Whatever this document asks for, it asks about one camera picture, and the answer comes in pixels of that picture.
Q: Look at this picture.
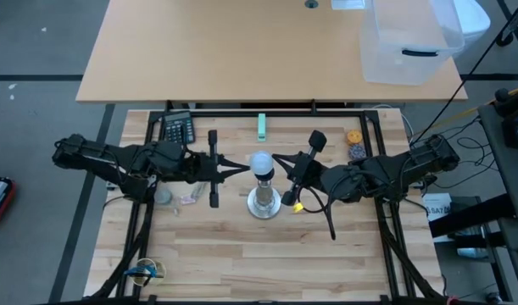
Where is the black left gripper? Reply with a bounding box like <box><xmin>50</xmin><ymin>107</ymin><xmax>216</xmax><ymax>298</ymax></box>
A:
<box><xmin>180</xmin><ymin>129</ymin><xmax>252</xmax><ymax>208</ymax></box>

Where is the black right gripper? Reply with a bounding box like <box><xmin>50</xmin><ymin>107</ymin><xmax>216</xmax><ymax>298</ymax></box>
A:
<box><xmin>271</xmin><ymin>130</ymin><xmax>328</xmax><ymax>208</ymax></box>

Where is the white round lightbulb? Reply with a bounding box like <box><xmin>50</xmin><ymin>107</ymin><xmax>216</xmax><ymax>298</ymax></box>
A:
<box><xmin>248</xmin><ymin>150</ymin><xmax>276</xmax><ymax>177</ymax></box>

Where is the silver metal lamp base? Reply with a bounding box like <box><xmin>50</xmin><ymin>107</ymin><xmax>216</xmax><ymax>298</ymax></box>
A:
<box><xmin>246</xmin><ymin>167</ymin><xmax>282</xmax><ymax>220</ymax></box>

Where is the black calculator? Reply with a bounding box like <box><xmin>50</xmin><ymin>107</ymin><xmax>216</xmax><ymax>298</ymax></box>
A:
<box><xmin>162</xmin><ymin>110</ymin><xmax>196</xmax><ymax>145</ymax></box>

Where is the small patterned ceramic bowl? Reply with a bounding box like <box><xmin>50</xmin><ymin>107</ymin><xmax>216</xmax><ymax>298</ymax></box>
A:
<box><xmin>153</xmin><ymin>187</ymin><xmax>174</xmax><ymax>206</ymax></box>

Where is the tan wooden desk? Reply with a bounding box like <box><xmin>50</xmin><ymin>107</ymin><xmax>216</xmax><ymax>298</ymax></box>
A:
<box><xmin>75</xmin><ymin>0</ymin><xmax>469</xmax><ymax>104</ymax></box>

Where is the small blue tool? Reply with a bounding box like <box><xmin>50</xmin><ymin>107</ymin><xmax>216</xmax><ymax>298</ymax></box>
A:
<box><xmin>123</xmin><ymin>265</ymin><xmax>164</xmax><ymax>280</ymax></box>

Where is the white printed label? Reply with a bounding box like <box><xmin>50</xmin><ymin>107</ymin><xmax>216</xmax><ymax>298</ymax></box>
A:
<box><xmin>423</xmin><ymin>193</ymin><xmax>453</xmax><ymax>221</ymax></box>

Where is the clear plastic storage bin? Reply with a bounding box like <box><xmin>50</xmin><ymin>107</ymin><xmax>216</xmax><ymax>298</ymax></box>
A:
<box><xmin>359</xmin><ymin>0</ymin><xmax>466</xmax><ymax>86</ymax></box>

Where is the white flat card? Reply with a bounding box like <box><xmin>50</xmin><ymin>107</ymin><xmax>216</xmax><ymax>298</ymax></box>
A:
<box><xmin>331</xmin><ymin>0</ymin><xmax>365</xmax><ymax>10</ymax></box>

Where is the dark grey equipment cart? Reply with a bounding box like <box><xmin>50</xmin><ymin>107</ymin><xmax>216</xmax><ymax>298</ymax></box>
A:
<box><xmin>427</xmin><ymin>84</ymin><xmax>518</xmax><ymax>305</ymax></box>

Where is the black device with screen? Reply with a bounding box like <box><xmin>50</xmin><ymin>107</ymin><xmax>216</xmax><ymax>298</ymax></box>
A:
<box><xmin>502</xmin><ymin>112</ymin><xmax>518</xmax><ymax>152</ymax></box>

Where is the white round chair seat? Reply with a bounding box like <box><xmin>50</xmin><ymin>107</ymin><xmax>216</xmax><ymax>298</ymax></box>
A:
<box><xmin>453</xmin><ymin>0</ymin><xmax>492</xmax><ymax>43</ymax></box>

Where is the thin black stand pole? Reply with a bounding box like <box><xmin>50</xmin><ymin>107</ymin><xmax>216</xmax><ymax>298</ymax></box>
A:
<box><xmin>410</xmin><ymin>0</ymin><xmax>518</xmax><ymax>147</ymax></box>

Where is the black metal table frame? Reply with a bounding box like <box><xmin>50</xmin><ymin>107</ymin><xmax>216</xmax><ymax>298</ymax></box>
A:
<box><xmin>91</xmin><ymin>108</ymin><xmax>444</xmax><ymax>305</ymax></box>

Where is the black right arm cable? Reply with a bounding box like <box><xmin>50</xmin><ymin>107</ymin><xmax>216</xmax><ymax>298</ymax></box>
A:
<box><xmin>298</xmin><ymin>181</ymin><xmax>338</xmax><ymax>241</ymax></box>

